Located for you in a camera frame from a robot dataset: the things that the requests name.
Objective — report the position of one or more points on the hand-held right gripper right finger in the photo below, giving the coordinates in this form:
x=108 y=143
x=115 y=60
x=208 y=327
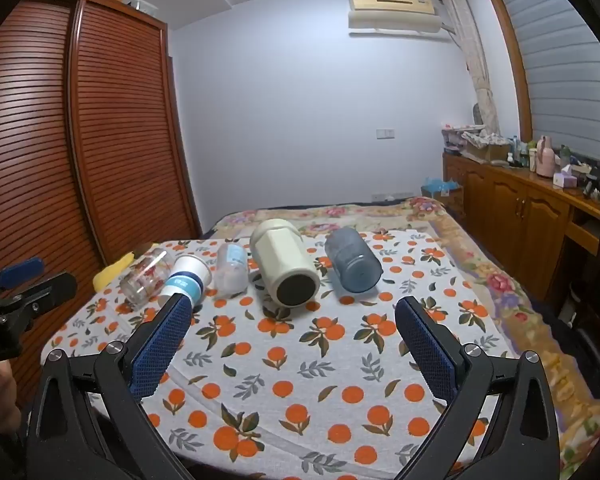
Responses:
x=427 y=355

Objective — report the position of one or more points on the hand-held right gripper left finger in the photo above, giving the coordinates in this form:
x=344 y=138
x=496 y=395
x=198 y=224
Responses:
x=162 y=345

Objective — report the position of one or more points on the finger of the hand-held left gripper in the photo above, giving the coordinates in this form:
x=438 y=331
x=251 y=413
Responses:
x=22 y=270

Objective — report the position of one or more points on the clear printed glass cup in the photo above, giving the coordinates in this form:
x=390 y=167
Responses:
x=145 y=280

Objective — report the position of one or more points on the white blue-banded paper cup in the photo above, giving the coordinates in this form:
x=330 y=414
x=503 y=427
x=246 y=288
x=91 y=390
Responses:
x=192 y=272

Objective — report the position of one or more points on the blue-grey translucent cup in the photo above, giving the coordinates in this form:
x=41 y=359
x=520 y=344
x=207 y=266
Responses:
x=352 y=262

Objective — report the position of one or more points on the person's left hand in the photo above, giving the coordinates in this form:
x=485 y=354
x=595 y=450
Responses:
x=5 y=395

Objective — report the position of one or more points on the yellow cloth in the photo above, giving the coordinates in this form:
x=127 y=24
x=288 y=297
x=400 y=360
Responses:
x=111 y=272

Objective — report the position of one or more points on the clear plastic bottle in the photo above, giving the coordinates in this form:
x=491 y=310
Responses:
x=231 y=270

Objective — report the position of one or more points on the floral blanket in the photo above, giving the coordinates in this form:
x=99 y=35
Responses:
x=510 y=280

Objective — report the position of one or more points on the orange fruit print cloth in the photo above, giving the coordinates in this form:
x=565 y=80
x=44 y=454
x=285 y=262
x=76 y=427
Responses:
x=300 y=360

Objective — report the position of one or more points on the cream thermos bottle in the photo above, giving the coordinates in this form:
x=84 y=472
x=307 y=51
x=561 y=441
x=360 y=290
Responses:
x=280 y=260

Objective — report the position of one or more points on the brown louvered wardrobe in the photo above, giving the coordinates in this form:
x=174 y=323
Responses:
x=80 y=135

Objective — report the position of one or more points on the wooden sideboard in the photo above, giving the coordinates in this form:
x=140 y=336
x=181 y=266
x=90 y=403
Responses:
x=510 y=210

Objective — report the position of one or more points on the light blue bag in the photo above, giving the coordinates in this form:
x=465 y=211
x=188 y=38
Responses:
x=440 y=187

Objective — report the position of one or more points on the cardboard box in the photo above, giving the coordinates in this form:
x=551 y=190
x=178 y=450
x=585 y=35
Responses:
x=490 y=152

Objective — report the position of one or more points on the small lilac box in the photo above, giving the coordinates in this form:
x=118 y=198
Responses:
x=564 y=180

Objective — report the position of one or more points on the floral folded cloth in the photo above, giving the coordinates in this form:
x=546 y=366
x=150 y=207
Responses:
x=467 y=132

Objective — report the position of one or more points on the pink thermos jug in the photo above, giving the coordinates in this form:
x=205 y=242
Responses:
x=545 y=157

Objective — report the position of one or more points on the patterned curtain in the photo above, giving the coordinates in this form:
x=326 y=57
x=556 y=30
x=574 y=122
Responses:
x=475 y=60

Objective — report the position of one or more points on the grey window blind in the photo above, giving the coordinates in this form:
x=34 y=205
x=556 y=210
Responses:
x=565 y=70

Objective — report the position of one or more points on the white wall socket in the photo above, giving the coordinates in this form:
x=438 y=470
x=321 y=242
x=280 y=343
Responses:
x=385 y=133

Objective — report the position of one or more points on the wall air conditioner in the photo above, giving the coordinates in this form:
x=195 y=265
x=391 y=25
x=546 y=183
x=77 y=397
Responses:
x=395 y=10

